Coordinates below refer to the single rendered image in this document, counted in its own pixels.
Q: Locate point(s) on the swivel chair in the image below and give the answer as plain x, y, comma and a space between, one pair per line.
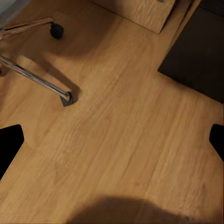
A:
9, 9

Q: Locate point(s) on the cabinet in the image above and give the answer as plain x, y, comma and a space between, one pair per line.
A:
151, 14
195, 56

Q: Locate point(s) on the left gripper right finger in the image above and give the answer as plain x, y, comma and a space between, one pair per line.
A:
217, 139

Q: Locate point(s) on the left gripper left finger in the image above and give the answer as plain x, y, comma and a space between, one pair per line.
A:
11, 139

